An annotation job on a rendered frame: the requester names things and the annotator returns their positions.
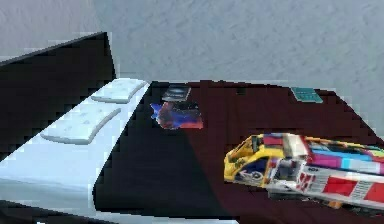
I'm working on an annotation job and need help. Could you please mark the bed with dark red cover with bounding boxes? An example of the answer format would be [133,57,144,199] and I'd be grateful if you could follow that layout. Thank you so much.
[0,31,384,224]

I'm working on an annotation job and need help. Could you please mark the white and red box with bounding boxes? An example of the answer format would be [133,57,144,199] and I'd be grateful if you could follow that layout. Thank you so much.
[265,157,384,212]

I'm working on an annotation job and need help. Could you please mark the black book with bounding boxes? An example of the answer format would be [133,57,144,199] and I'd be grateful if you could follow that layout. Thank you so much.
[161,83,192,103]

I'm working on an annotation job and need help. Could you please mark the white pillow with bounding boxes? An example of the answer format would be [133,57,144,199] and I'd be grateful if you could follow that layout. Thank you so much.
[39,107,122,146]
[90,77,149,105]

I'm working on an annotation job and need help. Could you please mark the blue and red book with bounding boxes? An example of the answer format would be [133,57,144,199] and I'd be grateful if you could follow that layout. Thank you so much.
[149,100,204,131]

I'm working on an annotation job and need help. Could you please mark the yellow and multicoloured box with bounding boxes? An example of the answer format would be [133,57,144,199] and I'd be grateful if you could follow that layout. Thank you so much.
[223,132,384,188]

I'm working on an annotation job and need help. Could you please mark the teal book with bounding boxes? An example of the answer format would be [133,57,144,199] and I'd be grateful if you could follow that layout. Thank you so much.
[289,86,324,104]

